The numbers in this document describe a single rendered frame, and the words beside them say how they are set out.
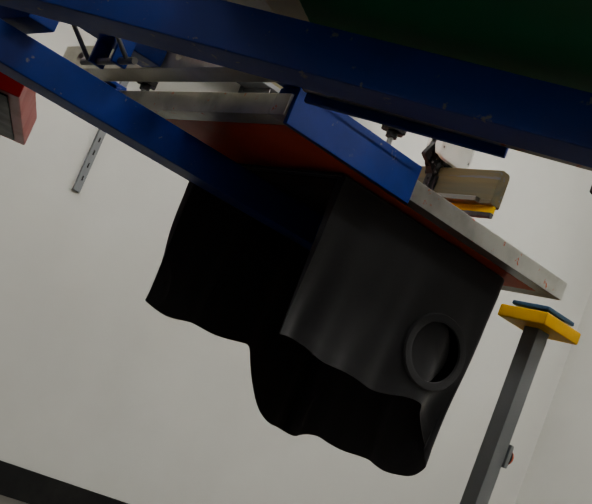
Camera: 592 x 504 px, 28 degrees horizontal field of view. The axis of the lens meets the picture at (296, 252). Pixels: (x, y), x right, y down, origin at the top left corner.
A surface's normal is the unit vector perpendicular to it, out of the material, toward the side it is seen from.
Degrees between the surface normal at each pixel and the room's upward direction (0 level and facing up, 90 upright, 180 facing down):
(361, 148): 90
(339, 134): 90
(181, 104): 90
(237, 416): 90
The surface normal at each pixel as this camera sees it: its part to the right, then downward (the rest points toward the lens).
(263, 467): 0.63, 0.11
